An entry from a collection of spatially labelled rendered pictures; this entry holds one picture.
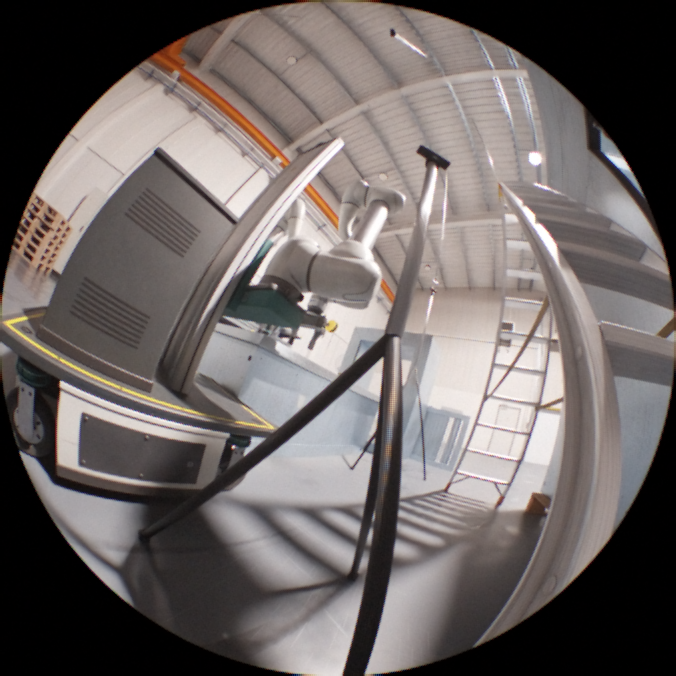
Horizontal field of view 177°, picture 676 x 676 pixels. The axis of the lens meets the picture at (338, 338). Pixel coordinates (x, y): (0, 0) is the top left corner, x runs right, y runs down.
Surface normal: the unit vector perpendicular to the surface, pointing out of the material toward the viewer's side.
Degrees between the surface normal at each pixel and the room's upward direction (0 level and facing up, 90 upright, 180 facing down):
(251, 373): 90
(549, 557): 66
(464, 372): 90
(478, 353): 90
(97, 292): 90
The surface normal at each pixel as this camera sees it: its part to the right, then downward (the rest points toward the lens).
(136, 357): 0.80, 0.15
